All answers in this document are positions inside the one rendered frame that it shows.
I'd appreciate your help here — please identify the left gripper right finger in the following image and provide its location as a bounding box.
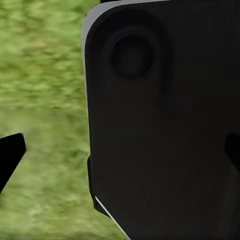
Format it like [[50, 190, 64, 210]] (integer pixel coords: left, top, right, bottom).
[[224, 132, 240, 173]]

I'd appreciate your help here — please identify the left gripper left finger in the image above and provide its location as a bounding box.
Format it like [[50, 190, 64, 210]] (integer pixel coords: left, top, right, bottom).
[[0, 133, 26, 193]]

